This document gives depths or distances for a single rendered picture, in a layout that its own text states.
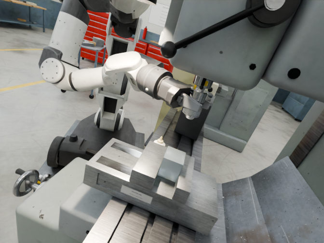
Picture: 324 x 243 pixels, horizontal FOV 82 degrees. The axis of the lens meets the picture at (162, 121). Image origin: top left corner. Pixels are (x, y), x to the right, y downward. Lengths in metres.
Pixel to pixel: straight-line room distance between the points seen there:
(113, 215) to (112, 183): 0.07
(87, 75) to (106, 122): 0.75
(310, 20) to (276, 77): 0.09
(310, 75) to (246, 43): 0.12
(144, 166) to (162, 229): 0.15
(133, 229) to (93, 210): 0.16
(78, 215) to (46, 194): 0.24
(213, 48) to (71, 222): 0.57
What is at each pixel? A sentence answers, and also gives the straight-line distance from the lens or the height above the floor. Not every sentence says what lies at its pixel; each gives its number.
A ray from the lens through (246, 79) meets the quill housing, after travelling 0.39.
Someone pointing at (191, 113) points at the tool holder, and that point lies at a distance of 0.48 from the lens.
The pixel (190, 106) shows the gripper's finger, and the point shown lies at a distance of 0.47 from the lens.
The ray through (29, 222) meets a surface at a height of 0.72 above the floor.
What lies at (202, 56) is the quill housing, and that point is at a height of 1.35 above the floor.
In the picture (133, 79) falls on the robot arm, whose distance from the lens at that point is 0.58.
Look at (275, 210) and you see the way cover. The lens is 0.66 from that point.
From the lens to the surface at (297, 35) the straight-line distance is 0.38.
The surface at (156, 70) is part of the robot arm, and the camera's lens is 0.53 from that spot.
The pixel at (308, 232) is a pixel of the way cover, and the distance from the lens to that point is 0.59.
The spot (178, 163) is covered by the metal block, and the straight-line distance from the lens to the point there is 0.47.
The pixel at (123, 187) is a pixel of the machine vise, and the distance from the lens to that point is 0.51.
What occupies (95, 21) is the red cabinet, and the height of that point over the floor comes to 1.10.
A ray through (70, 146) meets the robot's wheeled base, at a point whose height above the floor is 0.60.
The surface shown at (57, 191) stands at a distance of 0.82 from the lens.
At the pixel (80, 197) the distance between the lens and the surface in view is 0.64.
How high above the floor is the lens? 1.37
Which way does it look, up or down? 25 degrees down
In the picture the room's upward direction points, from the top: 18 degrees clockwise
